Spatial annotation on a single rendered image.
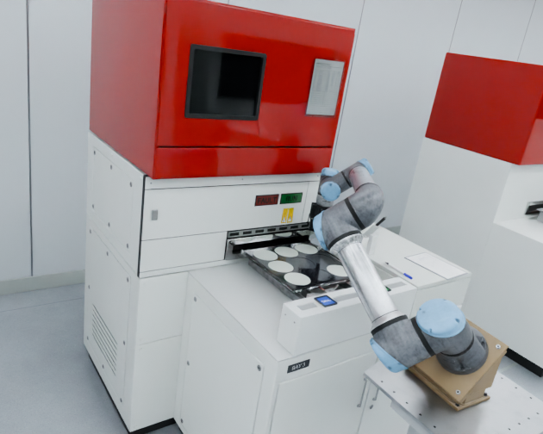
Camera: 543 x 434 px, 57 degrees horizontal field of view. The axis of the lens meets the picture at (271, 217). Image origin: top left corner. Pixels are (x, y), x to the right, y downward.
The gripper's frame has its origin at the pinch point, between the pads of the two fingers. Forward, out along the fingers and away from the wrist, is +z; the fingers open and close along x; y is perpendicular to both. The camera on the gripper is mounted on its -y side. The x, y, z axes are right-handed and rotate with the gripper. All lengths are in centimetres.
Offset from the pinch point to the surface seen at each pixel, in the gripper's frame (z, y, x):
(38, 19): -73, 154, -95
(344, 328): 4, -1, 57
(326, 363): 17, 4, 59
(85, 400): 91, 98, 3
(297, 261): 1.4, 11.3, 13.9
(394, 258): -5.2, -27.8, 14.9
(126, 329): 38, 77, 20
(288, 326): 1, 19, 64
